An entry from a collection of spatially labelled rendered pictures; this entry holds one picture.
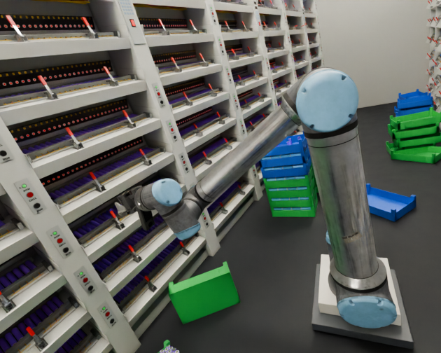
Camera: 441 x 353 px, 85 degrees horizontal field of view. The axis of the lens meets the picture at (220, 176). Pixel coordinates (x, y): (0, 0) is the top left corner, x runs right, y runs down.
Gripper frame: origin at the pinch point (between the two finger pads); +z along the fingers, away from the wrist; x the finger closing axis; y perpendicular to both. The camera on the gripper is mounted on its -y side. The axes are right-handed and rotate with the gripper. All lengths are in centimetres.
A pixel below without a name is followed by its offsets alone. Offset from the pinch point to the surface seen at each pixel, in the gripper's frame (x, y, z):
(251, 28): -180, 72, -6
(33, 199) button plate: 23.3, 20.1, 1.6
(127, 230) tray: -0.4, -9.8, 9.5
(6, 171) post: 25.2, 31.4, -0.8
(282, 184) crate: -93, -43, -19
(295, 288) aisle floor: -35, -74, -35
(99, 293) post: 22.0, -24.1, 12.3
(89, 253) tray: 17.1, -7.7, 9.1
